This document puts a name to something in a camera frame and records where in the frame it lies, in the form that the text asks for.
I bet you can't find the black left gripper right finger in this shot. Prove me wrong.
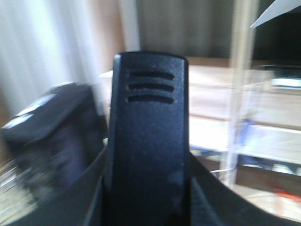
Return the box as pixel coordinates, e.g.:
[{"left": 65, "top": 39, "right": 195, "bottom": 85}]
[{"left": 189, "top": 154, "right": 300, "bottom": 226}]

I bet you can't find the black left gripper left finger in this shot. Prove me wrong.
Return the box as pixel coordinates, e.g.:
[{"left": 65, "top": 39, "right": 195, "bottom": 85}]
[{"left": 30, "top": 147, "right": 108, "bottom": 226}]

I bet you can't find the black stapler with orange button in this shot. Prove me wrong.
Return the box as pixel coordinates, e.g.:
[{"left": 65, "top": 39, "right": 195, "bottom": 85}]
[{"left": 103, "top": 52, "right": 190, "bottom": 226}]

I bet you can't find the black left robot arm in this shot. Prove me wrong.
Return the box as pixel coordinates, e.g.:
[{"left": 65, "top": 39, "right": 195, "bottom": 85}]
[{"left": 0, "top": 84, "right": 295, "bottom": 226}]

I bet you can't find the wooden shelf unit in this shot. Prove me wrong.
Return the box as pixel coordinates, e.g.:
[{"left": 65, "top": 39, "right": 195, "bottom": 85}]
[{"left": 98, "top": 0, "right": 301, "bottom": 189}]

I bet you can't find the grey curtain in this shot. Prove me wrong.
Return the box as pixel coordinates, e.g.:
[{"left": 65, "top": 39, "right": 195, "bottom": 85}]
[{"left": 0, "top": 0, "right": 140, "bottom": 115}]

